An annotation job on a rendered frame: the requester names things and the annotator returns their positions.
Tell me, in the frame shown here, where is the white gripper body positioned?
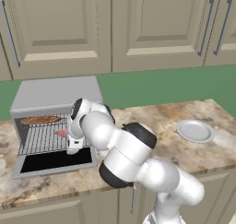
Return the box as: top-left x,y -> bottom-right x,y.
65,138 -> 85,156

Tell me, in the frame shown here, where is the pink raw steak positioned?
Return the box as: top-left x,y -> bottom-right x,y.
53,128 -> 69,139

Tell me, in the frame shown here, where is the toaster oven glass door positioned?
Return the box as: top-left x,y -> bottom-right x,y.
11,146 -> 99,180

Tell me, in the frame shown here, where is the grey toaster oven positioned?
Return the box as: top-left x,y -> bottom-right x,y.
9,76 -> 104,180

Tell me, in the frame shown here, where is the beige base cupboard door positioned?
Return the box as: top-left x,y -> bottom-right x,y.
181,168 -> 236,224
0,188 -> 120,224
117,183 -> 160,224

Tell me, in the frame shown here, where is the grey round plate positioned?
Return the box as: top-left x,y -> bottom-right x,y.
175,119 -> 217,145

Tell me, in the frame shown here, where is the fixed wire oven rack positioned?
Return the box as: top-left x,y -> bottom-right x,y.
19,112 -> 72,128

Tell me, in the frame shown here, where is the pulled-out wire oven rack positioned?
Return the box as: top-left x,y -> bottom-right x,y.
17,123 -> 93,157

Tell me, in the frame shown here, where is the short grey base cupboard handle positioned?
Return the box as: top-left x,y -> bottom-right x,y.
130,184 -> 138,216

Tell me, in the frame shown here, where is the wide beige wall cupboard door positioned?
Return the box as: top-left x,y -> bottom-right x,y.
0,0 -> 112,81
111,0 -> 223,74

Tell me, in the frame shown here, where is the grey bar cupboard handle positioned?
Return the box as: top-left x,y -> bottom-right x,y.
197,0 -> 218,58
213,0 -> 236,56
0,0 -> 21,69

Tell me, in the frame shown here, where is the narrow beige wall cupboard door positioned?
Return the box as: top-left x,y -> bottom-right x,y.
203,0 -> 236,67

